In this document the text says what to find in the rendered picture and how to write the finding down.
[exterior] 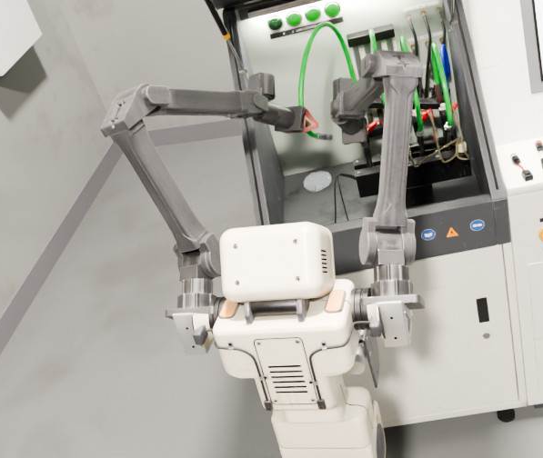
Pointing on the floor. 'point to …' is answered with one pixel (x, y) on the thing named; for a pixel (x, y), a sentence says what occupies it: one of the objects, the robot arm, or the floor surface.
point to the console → (532, 202)
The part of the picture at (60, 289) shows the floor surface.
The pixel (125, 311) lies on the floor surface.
